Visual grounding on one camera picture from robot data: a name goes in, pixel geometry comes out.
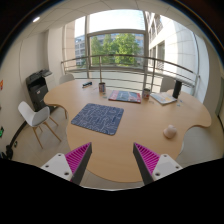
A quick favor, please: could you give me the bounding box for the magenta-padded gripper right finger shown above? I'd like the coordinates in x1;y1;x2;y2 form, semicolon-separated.
132;142;184;186

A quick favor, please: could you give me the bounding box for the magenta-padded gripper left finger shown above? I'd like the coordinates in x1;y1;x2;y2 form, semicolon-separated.
40;142;93;186

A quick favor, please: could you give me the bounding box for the beige computer mouse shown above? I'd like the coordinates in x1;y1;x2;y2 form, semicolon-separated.
162;124;178;140

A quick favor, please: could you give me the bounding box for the blue patterned mouse pad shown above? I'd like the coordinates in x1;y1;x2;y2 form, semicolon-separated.
70;102;125;136

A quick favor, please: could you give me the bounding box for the white chair with wooden legs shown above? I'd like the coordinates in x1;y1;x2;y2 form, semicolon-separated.
17;100;63;150

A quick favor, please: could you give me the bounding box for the white illustrated booklet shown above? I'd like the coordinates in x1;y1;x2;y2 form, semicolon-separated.
149;91;178;106

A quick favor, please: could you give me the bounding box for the printed mug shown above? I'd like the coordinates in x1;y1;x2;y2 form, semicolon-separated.
98;82;107;94
142;87;151;100

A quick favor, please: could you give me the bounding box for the red and blue magazine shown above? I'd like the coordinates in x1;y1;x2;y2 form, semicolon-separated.
107;89;142;104

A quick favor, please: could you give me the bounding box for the black cylindrical speaker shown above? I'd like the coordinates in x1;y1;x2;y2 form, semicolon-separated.
172;79;183;100

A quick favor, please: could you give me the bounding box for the black office printer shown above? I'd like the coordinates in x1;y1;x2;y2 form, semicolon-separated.
25;68;53;112

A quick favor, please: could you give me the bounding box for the metal balcony railing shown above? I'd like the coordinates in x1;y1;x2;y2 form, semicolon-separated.
60;54;201;98

